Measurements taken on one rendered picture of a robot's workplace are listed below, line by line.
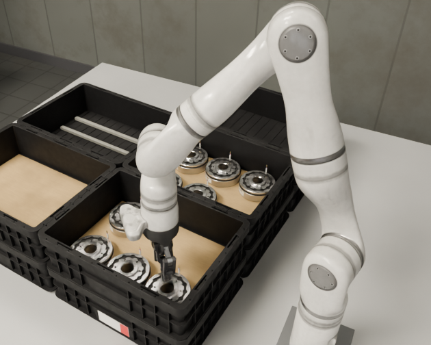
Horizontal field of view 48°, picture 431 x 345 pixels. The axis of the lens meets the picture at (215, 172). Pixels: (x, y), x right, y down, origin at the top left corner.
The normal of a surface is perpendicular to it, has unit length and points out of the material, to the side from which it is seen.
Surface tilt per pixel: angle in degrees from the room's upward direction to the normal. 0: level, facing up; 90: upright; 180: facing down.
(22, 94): 0
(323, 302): 91
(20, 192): 0
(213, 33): 90
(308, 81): 81
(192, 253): 0
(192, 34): 90
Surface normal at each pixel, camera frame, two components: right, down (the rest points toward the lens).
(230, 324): 0.03, -0.78
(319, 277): -0.62, 0.50
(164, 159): 0.27, 0.46
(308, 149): -0.42, 0.46
